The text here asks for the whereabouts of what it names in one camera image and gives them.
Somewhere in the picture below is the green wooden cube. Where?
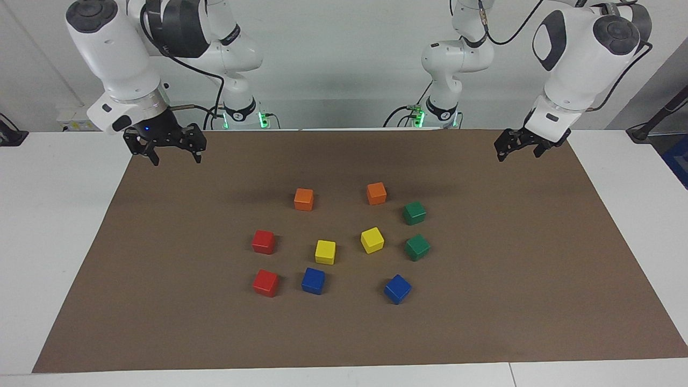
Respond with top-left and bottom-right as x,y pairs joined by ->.
402,201 -> 427,226
404,234 -> 431,262

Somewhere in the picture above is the red wooden cube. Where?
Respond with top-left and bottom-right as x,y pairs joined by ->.
253,269 -> 280,298
252,230 -> 276,255

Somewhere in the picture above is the white power strip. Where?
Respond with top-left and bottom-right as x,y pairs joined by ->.
56,107 -> 103,132

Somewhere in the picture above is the black stand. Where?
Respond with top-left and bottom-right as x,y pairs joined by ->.
626,86 -> 688,143

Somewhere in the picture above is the blue box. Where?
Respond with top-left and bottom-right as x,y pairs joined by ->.
662,133 -> 688,190

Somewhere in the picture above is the black clamp object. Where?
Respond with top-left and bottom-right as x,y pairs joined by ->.
0,114 -> 28,147

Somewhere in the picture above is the yellow wooden cube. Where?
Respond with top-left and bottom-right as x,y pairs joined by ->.
360,227 -> 385,254
314,240 -> 336,266

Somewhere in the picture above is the brown table mat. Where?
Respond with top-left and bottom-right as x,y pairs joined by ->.
31,129 -> 688,374

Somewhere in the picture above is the blue wooden cube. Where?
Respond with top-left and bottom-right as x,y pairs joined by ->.
301,267 -> 326,296
384,274 -> 412,305

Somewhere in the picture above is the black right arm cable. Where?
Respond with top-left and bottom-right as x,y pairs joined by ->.
140,0 -> 225,131

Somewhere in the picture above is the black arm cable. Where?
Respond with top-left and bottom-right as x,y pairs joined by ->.
140,0 -> 225,131
589,40 -> 654,112
477,0 -> 544,46

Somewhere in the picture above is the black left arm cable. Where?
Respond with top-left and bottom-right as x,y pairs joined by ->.
477,0 -> 544,46
589,40 -> 654,112

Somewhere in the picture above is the black base cable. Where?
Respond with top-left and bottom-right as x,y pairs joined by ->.
383,81 -> 434,128

